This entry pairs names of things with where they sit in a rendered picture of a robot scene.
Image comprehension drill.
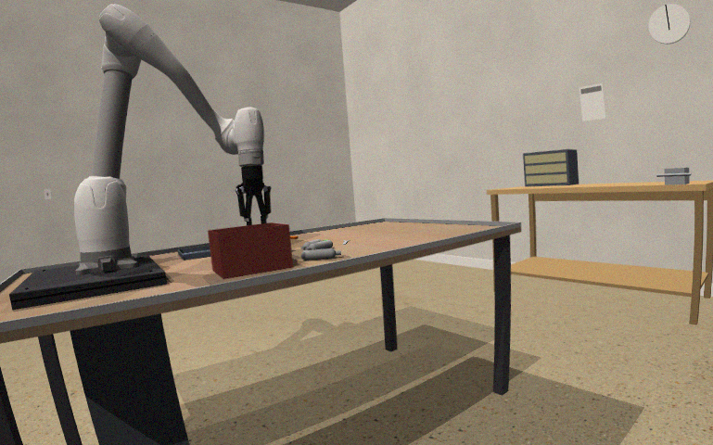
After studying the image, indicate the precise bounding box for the dark table edge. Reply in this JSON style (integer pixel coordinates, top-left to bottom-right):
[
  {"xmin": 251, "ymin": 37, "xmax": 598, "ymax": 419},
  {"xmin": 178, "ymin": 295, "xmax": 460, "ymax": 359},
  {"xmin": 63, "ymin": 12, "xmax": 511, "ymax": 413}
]
[{"xmin": 0, "ymin": 218, "xmax": 521, "ymax": 332}]

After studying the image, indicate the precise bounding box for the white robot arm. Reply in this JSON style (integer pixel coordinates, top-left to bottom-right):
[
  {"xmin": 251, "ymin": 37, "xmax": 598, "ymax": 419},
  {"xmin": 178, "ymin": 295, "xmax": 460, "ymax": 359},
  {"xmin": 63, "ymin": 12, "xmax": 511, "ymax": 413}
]
[{"xmin": 74, "ymin": 4, "xmax": 264, "ymax": 275}]

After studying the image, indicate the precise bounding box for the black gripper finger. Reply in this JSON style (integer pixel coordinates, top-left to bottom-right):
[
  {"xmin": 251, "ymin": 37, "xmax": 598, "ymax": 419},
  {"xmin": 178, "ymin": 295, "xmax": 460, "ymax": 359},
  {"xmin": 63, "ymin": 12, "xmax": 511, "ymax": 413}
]
[
  {"xmin": 236, "ymin": 186, "xmax": 254, "ymax": 225},
  {"xmin": 255, "ymin": 185, "xmax": 271, "ymax": 223}
]

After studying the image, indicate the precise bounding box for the red open box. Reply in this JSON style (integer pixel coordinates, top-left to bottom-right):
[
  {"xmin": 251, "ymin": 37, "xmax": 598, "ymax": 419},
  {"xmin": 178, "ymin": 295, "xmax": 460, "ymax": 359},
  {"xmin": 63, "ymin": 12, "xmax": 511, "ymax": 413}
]
[{"xmin": 208, "ymin": 222, "xmax": 293, "ymax": 279}]

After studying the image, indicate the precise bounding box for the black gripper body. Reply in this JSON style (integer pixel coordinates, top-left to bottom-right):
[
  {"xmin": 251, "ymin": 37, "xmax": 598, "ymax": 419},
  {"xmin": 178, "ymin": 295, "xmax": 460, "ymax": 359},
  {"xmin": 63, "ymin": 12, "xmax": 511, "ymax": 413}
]
[{"xmin": 241, "ymin": 165, "xmax": 264, "ymax": 196}]

